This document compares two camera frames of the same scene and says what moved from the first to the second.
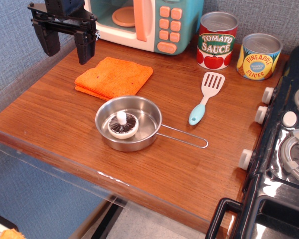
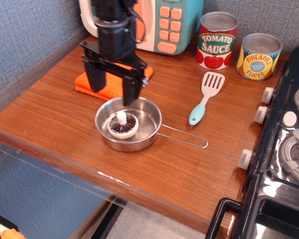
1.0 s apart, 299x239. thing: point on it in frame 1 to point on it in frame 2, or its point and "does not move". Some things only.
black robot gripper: (68, 15) to (115, 54)
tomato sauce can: (217, 37) does not move
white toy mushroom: (122, 125) does not move
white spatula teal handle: (212, 83) does not move
